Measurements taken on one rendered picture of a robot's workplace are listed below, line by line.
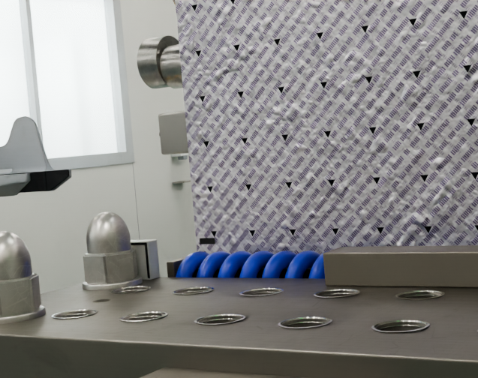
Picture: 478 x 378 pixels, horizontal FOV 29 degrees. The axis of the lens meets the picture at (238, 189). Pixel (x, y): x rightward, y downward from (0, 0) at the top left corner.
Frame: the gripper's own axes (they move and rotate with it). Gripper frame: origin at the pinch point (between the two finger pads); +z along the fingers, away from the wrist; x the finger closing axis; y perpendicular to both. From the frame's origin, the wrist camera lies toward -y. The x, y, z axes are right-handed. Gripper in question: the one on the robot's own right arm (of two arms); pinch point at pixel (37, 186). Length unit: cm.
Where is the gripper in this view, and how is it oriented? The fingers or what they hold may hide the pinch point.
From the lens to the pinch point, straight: 71.3
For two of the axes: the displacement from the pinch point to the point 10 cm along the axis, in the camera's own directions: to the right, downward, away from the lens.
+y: -0.8, -10.0, -0.5
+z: 8.4, -0.4, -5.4
